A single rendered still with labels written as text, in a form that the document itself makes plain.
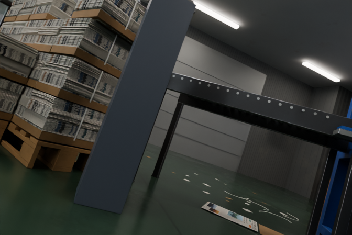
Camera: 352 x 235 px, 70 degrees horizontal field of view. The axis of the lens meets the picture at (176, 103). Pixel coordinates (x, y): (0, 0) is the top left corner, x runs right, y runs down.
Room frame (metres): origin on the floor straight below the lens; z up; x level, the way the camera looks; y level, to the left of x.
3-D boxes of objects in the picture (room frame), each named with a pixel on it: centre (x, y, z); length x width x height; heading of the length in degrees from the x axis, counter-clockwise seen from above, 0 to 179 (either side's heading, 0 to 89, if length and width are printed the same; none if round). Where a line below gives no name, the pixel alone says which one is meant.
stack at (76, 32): (1.80, 0.91, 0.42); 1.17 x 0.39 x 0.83; 51
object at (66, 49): (1.80, 0.91, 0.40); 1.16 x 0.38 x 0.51; 51
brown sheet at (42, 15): (1.88, 1.01, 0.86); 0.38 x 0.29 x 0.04; 141
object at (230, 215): (1.77, -0.60, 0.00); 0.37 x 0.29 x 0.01; 70
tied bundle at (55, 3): (1.88, 1.01, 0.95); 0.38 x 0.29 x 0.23; 141
